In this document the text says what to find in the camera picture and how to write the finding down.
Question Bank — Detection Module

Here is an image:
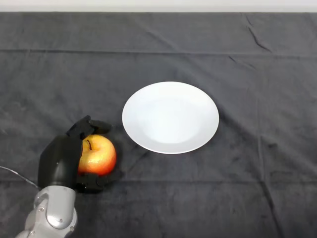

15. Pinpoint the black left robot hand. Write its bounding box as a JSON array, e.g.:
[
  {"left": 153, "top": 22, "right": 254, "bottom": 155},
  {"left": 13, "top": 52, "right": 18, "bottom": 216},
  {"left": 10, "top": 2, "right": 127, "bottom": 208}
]
[{"left": 38, "top": 115, "right": 118, "bottom": 193}]

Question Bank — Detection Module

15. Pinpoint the red yellow apple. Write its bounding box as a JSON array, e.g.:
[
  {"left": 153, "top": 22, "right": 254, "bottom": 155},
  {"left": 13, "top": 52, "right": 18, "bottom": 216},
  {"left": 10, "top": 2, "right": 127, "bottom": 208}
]
[{"left": 77, "top": 134, "right": 117, "bottom": 177}]

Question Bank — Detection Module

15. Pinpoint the white round plate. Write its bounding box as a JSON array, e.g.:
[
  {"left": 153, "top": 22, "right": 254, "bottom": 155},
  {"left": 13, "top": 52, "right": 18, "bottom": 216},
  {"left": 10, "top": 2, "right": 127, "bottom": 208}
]
[{"left": 121, "top": 81, "right": 220, "bottom": 155}]

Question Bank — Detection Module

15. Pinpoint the black cloth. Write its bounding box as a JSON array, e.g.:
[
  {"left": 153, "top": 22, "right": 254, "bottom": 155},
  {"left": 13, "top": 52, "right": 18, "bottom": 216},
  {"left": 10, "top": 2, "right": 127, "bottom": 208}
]
[{"left": 0, "top": 11, "right": 317, "bottom": 238}]

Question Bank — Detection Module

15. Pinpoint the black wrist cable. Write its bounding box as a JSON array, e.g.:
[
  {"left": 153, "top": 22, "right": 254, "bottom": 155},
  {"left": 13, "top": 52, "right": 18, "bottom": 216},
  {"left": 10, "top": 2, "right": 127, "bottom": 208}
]
[{"left": 0, "top": 166, "right": 40, "bottom": 189}]

